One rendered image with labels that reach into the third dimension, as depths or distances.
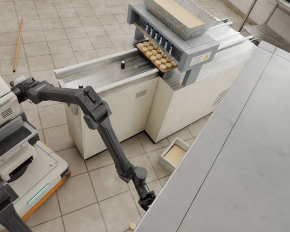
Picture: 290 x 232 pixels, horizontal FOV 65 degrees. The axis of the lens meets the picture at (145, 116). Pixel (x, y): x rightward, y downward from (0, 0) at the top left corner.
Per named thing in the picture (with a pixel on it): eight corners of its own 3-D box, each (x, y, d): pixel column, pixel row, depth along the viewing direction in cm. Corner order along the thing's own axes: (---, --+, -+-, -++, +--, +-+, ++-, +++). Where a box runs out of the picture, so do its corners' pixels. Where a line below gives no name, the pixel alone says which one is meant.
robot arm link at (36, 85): (34, 81, 115) (25, 86, 112) (43, 79, 108) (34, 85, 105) (44, 96, 119) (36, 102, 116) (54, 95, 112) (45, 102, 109)
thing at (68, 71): (228, 26, 259) (231, 20, 253) (230, 27, 257) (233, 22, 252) (54, 77, 164) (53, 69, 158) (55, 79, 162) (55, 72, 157)
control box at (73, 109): (64, 92, 174) (62, 78, 164) (78, 113, 164) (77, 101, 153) (59, 94, 173) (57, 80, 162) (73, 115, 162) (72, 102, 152)
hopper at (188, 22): (164, 2, 192) (168, -15, 181) (211, 38, 167) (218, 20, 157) (136, 7, 178) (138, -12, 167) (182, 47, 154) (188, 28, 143)
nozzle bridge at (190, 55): (152, 33, 222) (160, -3, 196) (203, 78, 191) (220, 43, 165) (124, 40, 207) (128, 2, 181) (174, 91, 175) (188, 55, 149)
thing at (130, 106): (126, 113, 263) (137, 46, 195) (144, 134, 248) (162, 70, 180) (68, 137, 230) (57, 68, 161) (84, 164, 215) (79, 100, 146)
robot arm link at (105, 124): (98, 99, 95) (80, 114, 89) (107, 101, 92) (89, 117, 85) (130, 166, 119) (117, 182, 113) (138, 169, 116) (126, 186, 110)
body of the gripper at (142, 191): (142, 199, 101) (136, 183, 105) (139, 205, 109) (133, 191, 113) (155, 193, 104) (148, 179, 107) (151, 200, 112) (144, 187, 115)
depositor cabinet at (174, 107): (192, 72, 332) (216, 17, 267) (229, 105, 300) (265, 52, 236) (117, 102, 271) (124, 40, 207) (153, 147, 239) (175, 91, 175)
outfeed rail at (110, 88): (248, 40, 246) (251, 34, 241) (250, 41, 245) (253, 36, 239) (72, 103, 151) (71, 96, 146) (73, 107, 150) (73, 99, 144)
